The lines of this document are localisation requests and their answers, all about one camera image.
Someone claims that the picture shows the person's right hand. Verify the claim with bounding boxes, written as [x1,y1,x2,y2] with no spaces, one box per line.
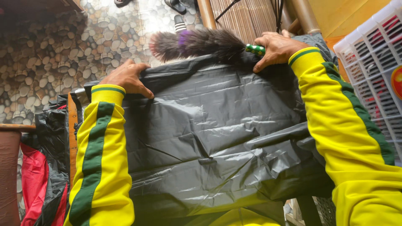
[253,30,310,74]

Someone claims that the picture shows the person's left hand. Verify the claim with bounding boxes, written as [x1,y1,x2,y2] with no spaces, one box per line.
[99,59,155,100]

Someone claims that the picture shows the feather duster with green handle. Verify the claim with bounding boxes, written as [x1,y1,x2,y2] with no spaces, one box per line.
[149,28,266,63]

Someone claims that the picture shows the grey plastic sheet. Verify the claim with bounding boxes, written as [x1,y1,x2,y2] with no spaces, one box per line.
[71,32,339,226]

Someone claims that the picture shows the bamboo chair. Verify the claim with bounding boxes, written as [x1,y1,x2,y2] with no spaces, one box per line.
[197,0,321,36]

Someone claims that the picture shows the black white striped sandal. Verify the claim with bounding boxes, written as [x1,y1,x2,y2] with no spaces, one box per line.
[164,0,187,15]
[174,14,187,34]

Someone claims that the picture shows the brown wooden plank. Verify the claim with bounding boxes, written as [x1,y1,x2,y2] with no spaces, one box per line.
[67,92,79,189]

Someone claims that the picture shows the black plastic bag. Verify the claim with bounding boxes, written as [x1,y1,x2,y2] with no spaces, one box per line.
[34,94,71,226]

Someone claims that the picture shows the white plastic lattice basket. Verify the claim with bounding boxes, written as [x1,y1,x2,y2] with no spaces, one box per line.
[333,0,402,165]

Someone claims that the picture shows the dark wooden furniture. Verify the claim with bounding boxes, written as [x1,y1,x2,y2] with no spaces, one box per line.
[0,0,85,14]

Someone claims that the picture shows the red and black raincoat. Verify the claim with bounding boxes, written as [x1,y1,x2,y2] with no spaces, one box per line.
[20,142,68,226]

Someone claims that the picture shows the brown round stool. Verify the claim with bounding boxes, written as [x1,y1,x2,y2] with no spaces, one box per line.
[0,124,37,226]

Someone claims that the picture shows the black mesh crate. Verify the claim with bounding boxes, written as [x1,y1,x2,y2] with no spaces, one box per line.
[315,196,337,226]

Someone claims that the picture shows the person's yellow jacket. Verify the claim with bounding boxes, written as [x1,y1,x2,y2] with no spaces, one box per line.
[208,208,281,226]

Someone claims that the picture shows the black cables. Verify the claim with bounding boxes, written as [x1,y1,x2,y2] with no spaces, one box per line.
[276,0,285,33]

